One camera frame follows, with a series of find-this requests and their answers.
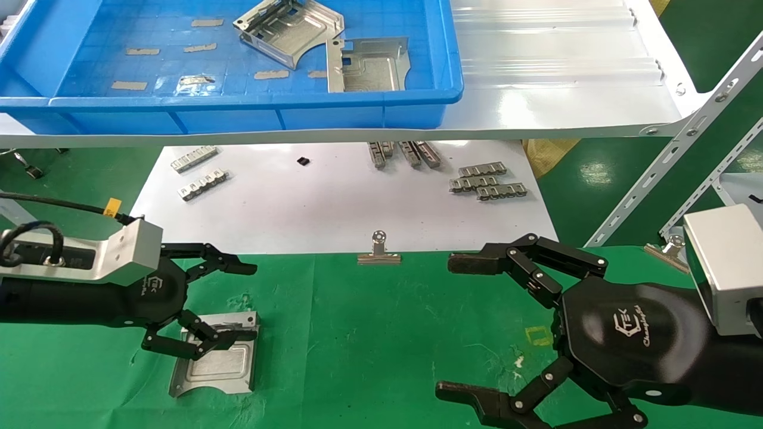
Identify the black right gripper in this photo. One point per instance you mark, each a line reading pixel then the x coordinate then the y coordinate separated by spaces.
pixel 632 333

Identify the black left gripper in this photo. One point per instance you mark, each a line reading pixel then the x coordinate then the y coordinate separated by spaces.
pixel 155 298

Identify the sheet metal bracket part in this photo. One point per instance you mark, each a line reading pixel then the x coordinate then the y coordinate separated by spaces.
pixel 292 30
pixel 220 372
pixel 372 68

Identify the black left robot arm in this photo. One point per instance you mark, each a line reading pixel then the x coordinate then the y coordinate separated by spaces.
pixel 59 301

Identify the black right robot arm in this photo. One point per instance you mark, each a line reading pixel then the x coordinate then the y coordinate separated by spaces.
pixel 736 372

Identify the green cloth mat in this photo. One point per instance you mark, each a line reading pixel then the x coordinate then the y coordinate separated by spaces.
pixel 357 333

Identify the small notched metal strip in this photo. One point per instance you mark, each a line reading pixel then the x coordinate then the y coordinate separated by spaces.
pixel 410 154
pixel 377 155
pixel 502 191
pixel 204 185
pixel 195 159
pixel 483 170
pixel 388 148
pixel 474 183
pixel 429 154

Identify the silver binder clip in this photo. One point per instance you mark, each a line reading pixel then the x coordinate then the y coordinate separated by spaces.
pixel 666 255
pixel 379 257

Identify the white board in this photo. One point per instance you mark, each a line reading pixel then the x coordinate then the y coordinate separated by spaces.
pixel 334 208

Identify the yellow woven bag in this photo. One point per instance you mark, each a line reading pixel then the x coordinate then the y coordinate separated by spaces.
pixel 548 155

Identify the blue plastic tray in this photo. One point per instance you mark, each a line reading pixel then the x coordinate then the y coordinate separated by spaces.
pixel 250 110

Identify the grey rack beam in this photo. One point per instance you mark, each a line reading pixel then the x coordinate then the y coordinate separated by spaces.
pixel 9 213

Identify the crumpled shiny tape strip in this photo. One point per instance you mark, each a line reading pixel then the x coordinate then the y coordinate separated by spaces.
pixel 197 79

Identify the dark metal foot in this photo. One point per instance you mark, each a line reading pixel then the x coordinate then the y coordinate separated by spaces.
pixel 31 170

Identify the white metal shelf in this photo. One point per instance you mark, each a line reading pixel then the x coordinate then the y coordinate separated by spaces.
pixel 536 95

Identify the white slotted rack beam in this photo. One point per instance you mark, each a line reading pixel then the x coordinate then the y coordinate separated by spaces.
pixel 709 185
pixel 673 149

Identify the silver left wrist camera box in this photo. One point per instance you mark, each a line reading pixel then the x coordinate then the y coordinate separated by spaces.
pixel 125 253

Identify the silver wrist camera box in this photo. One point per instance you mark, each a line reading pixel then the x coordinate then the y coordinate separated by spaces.
pixel 125 253
pixel 727 268

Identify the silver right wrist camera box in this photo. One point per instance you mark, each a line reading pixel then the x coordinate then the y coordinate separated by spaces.
pixel 727 268

